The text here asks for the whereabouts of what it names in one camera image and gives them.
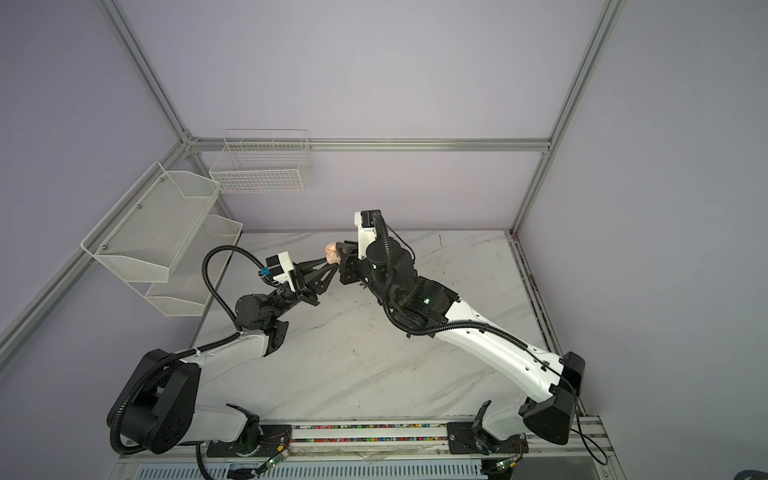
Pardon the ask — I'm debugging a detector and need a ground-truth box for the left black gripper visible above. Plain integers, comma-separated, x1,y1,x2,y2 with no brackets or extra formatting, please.
270,258,337,323

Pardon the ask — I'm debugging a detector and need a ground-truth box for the pink round charging case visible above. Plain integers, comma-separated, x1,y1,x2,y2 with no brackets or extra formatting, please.
325,243,341,264

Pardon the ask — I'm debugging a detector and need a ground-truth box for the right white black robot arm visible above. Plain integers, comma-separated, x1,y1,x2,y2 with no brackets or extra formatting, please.
326,238,586,451

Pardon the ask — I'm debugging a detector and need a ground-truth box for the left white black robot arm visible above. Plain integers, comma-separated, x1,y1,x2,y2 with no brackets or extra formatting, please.
106,259,339,456

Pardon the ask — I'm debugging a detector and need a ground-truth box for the lower white mesh shelf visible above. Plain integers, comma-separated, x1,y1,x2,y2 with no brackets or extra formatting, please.
143,215,242,317

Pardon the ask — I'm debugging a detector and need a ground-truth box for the white mesh shelf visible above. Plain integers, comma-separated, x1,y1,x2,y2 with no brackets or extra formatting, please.
80,162,221,283
143,215,242,317

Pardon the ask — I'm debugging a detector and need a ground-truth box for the upper white mesh shelf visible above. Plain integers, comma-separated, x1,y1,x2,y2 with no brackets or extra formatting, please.
80,162,221,283

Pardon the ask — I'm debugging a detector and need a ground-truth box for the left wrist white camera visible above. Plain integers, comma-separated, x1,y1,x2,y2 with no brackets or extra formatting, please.
261,251,296,291

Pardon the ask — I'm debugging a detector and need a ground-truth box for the wrist white camera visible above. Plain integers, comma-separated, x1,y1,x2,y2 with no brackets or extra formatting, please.
354,210,381,260
261,251,296,291

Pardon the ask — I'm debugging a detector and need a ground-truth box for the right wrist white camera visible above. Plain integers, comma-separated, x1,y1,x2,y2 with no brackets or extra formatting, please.
354,210,381,260

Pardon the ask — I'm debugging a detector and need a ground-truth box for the white wire basket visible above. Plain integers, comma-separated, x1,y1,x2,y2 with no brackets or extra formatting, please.
209,129,314,194

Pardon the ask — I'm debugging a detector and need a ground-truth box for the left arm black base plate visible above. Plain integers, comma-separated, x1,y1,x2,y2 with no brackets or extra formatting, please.
206,424,293,458

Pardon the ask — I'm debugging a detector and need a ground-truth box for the aluminium front rail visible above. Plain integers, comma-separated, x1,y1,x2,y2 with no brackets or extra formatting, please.
113,415,616,464

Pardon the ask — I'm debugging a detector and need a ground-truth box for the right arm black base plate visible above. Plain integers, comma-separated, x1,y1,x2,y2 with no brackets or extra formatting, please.
446,422,529,456

